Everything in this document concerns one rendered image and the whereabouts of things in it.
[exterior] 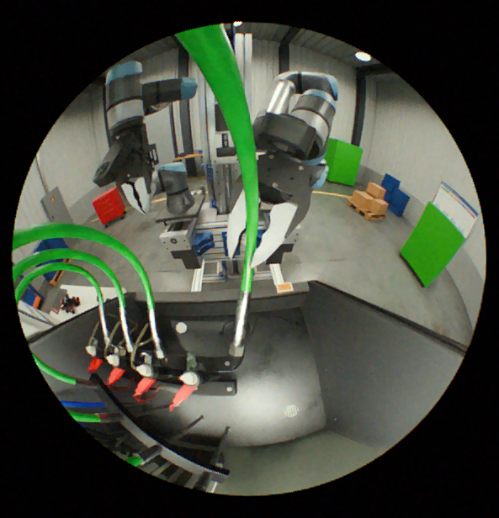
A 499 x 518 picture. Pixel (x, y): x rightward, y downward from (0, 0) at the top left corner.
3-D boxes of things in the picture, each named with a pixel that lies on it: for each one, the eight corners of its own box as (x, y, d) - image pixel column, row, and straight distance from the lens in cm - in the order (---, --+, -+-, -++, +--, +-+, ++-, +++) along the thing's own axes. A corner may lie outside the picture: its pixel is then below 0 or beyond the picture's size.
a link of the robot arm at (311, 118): (333, 121, 27) (284, 103, 28) (328, 137, 24) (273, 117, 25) (321, 146, 32) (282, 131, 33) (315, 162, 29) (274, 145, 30)
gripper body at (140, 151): (161, 165, 39) (153, 118, 40) (143, 176, 31) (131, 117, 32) (135, 173, 43) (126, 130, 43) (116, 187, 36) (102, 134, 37)
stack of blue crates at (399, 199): (374, 198, 696) (384, 171, 683) (381, 200, 735) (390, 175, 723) (395, 216, 630) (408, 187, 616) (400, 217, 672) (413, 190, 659)
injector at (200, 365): (221, 363, 45) (199, 356, 24) (223, 380, 45) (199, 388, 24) (212, 363, 45) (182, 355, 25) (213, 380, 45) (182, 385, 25)
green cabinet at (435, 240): (431, 278, 431) (464, 235, 409) (422, 290, 350) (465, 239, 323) (409, 249, 436) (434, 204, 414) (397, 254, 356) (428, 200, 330)
